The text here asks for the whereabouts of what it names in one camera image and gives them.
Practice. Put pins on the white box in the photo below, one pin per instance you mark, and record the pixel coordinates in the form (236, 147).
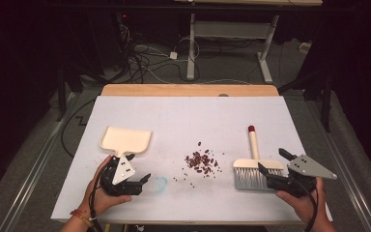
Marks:
(305, 47)

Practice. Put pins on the black stand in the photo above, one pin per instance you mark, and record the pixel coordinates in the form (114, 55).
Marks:
(61, 96)
(327, 106)

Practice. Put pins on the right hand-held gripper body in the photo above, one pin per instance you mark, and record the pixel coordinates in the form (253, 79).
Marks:
(306, 167)

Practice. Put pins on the wooden table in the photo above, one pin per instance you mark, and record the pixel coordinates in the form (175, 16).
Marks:
(174, 90)

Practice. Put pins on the person's right hand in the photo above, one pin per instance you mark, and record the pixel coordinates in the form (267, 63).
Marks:
(299, 206)

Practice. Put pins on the metal floor rail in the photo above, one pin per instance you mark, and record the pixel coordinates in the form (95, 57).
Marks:
(29, 190)
(351, 187)

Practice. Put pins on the person's left hand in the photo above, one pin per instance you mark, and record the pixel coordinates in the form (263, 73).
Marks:
(104, 201)

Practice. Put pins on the cream dustpan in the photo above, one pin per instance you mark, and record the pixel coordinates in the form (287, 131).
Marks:
(125, 140)

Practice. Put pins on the grey table grommet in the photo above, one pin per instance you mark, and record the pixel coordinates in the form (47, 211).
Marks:
(223, 95)

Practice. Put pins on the pile of red beans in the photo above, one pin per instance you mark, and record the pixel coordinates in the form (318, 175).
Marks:
(201, 161)

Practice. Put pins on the white table mat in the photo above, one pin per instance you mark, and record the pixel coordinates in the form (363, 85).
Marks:
(190, 122)

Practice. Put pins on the cream brush with red tip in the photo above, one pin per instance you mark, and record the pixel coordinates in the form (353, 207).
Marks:
(253, 145)

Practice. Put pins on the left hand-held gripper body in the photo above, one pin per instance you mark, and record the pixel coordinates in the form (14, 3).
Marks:
(123, 170)

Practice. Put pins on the white power adapter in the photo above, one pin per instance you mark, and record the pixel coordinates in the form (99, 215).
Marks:
(173, 55)

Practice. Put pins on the white desk frame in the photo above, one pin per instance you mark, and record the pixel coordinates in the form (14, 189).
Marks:
(191, 48)

